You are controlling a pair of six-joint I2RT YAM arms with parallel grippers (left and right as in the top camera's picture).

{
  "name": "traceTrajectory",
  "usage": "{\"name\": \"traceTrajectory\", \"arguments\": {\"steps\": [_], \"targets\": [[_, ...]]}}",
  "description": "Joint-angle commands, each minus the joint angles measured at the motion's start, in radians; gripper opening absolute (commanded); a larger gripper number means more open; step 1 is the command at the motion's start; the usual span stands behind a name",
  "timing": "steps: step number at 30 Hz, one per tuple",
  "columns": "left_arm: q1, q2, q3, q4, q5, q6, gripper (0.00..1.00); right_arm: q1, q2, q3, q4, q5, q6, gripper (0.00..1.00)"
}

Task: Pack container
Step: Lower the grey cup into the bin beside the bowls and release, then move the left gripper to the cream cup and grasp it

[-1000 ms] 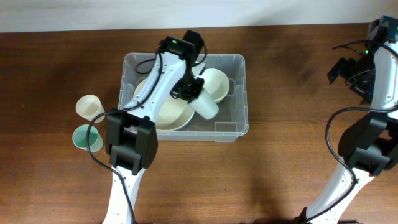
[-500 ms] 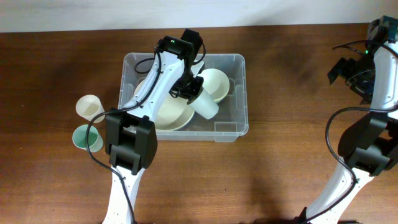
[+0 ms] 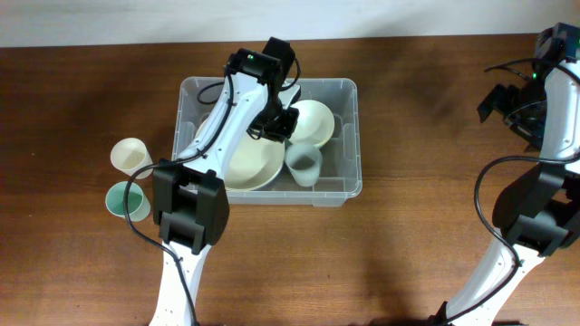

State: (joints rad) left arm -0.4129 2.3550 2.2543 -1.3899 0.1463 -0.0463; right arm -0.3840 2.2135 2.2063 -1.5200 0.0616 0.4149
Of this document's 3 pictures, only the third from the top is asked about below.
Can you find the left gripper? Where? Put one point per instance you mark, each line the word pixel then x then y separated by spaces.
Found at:
pixel 284 133

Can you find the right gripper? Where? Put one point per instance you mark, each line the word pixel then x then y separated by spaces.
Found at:
pixel 531 132

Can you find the white small bowl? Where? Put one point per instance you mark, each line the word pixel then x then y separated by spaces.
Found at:
pixel 315 124

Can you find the grey plastic cup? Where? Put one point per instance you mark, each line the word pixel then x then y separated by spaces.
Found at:
pixel 304 163

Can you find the cream plate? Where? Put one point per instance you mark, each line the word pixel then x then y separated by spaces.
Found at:
pixel 255 163

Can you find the cream plastic cup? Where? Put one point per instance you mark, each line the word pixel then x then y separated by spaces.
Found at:
pixel 129 155

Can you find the mint green plastic cup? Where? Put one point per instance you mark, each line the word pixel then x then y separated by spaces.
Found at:
pixel 137 203

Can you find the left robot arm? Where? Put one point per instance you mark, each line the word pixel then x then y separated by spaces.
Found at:
pixel 189 193

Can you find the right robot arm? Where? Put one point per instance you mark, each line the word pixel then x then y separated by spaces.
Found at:
pixel 538 213

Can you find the clear plastic storage bin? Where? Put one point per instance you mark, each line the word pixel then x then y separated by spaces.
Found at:
pixel 341 172

